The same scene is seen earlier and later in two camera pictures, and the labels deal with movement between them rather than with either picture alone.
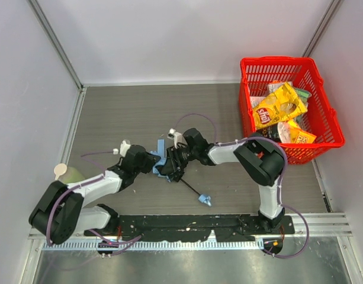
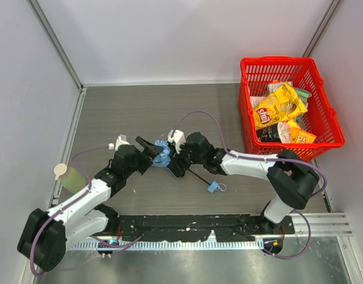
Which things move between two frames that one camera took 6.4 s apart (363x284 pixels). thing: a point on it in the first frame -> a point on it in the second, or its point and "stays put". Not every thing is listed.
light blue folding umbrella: (160, 157) -> (163, 160)
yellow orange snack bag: (298, 135) stays put
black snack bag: (271, 132) stays put
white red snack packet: (256, 100) stays put
